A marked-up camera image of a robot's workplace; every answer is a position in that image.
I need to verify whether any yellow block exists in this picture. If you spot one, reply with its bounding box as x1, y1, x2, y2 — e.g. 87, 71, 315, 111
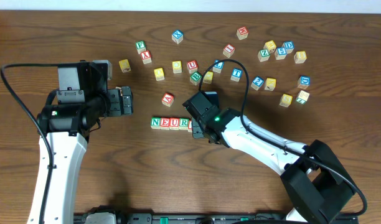
265, 78, 276, 91
263, 40, 276, 54
118, 59, 131, 73
280, 94, 293, 108
294, 51, 307, 64
203, 71, 214, 84
172, 60, 182, 73
154, 68, 165, 81

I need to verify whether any red i block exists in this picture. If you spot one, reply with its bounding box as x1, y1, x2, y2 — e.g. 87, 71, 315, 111
223, 44, 235, 58
187, 119, 192, 133

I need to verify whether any white green Z block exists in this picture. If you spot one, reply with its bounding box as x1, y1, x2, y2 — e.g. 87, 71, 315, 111
296, 90, 309, 105

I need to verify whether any blue 2 block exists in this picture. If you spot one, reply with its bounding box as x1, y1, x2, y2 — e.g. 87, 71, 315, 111
250, 76, 265, 91

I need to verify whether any blue X block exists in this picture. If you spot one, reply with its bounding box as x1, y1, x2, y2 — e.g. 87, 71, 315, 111
171, 30, 184, 44

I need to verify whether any blue D block lower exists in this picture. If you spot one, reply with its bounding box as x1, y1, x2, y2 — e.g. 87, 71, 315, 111
297, 75, 311, 90

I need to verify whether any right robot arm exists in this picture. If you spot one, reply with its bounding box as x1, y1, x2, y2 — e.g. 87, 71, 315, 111
183, 91, 356, 223

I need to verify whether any red E block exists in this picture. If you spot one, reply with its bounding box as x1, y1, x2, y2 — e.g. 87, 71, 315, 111
159, 118, 170, 130

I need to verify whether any yellow block beside B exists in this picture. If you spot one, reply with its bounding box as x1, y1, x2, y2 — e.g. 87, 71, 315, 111
203, 71, 214, 84

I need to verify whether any blue T block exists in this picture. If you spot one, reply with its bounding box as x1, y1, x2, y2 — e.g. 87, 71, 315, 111
230, 68, 243, 82

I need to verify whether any blue 5 block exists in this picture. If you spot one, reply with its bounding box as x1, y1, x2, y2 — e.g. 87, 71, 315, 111
275, 47, 287, 60

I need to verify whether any green B block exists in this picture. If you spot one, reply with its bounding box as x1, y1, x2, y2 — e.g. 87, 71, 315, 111
190, 72, 202, 85

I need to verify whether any red u block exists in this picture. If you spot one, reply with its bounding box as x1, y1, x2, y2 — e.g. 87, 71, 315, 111
169, 118, 180, 130
186, 60, 198, 74

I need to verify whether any yellow block beside 2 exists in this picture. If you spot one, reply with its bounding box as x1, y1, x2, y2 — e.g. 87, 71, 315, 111
265, 78, 276, 91

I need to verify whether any red H block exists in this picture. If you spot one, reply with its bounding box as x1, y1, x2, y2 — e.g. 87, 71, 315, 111
237, 26, 249, 40

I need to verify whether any green N block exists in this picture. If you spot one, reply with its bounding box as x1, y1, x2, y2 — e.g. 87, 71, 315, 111
151, 117, 161, 129

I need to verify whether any green F block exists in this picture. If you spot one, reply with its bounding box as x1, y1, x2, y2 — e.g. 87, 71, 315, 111
135, 40, 146, 54

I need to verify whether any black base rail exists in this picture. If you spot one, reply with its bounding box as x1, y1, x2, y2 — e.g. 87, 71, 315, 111
73, 205, 359, 224

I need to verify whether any blue D block upper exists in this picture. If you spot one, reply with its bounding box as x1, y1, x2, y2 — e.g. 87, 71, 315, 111
282, 41, 294, 54

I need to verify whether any blue L block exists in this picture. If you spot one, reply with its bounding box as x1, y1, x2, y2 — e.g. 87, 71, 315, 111
212, 60, 224, 73

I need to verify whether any red A block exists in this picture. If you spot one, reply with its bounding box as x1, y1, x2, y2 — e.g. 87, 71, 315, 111
162, 93, 174, 107

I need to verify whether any red Y block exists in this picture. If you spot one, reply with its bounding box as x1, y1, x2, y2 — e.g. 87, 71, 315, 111
140, 50, 152, 64

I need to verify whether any blue d block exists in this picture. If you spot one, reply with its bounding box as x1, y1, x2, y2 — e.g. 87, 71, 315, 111
297, 75, 311, 90
282, 41, 294, 54

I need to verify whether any green R block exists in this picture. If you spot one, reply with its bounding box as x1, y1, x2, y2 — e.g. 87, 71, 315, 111
179, 118, 190, 131

